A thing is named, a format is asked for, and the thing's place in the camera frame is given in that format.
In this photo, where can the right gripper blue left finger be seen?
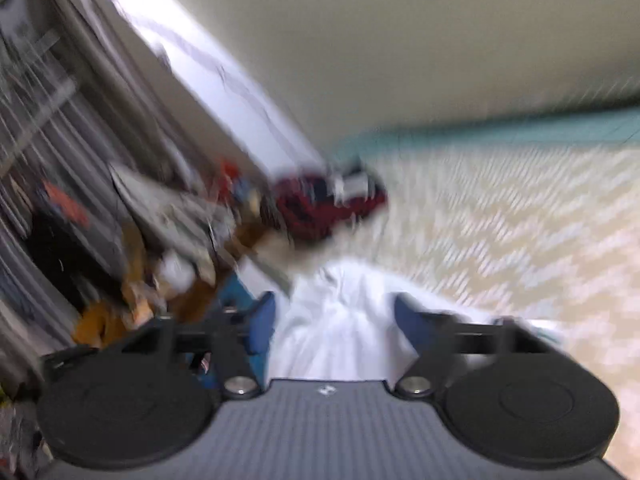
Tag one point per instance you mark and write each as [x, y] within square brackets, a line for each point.
[260, 321]

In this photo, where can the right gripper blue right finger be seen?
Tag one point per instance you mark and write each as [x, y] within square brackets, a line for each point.
[426, 331]

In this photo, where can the metal clothes drying rack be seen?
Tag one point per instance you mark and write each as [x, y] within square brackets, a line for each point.
[35, 87]

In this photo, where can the grey curtain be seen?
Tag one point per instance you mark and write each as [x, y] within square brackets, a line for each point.
[111, 121]

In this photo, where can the teal quilted mattress pad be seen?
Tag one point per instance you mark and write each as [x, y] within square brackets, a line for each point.
[593, 127]

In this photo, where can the white t-shirt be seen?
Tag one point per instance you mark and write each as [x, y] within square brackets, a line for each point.
[338, 324]

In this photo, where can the cluttered pile of belongings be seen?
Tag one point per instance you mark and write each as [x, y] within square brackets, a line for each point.
[171, 241]

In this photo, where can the beige zigzag patterned bedsheet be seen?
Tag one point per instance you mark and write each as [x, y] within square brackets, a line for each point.
[536, 231]

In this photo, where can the dark reindeer knit sweater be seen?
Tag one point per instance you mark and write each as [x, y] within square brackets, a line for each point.
[307, 208]

